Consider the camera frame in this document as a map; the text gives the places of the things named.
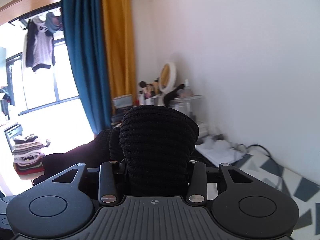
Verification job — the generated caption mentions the black ribbed knit garment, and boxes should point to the black ribbed knit garment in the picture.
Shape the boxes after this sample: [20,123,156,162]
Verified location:
[34,105,199,197]

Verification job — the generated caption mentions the white paper sheets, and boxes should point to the white paper sheets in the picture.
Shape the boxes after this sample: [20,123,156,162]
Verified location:
[195,137,245,166]

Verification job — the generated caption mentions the clear acrylic cosmetic organizer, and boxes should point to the clear acrylic cosmetic organizer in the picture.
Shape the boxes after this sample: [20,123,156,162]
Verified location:
[168,79,209,138]

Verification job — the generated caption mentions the geometric patterned table mat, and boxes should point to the geometric patterned table mat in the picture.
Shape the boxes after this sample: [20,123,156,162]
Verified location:
[207,148,320,240]

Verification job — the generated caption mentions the white makeup brush cup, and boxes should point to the white makeup brush cup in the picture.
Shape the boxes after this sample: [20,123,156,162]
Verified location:
[138,79,161,106]

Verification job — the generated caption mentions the round white vanity mirror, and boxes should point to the round white vanity mirror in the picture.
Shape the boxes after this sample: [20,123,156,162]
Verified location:
[159,62,177,94]

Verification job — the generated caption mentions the hanging grey black shirt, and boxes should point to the hanging grey black shirt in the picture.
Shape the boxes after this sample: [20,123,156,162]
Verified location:
[25,16,55,72]

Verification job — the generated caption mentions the teal blue curtain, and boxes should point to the teal blue curtain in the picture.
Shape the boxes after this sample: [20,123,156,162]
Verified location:
[61,0,111,134]

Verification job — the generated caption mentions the mustard yellow curtain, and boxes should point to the mustard yellow curtain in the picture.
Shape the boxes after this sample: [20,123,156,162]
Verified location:
[101,0,136,98]

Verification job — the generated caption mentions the black charging cable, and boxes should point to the black charging cable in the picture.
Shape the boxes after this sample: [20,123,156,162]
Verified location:
[246,143,283,178]

